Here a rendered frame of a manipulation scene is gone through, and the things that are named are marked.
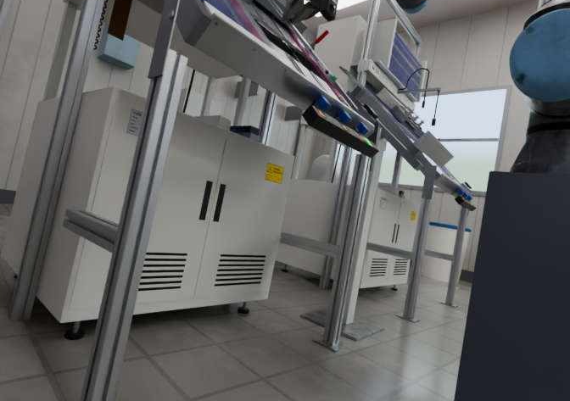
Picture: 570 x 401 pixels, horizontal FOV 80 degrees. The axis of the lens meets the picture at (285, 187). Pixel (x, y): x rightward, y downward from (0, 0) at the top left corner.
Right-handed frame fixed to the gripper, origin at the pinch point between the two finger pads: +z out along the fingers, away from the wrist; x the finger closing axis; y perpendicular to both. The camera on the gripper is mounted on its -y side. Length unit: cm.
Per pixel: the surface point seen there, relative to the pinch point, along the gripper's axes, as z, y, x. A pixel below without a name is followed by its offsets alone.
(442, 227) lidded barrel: 48, -21, -297
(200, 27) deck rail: -0.7, -30.6, 36.9
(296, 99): 1.6, -31.1, 5.8
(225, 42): -0.8, -30.6, 31.2
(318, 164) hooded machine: 167, 115, -306
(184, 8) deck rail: 1.7, -24.0, 37.9
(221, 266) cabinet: 52, -59, -6
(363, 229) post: 23, -53, -57
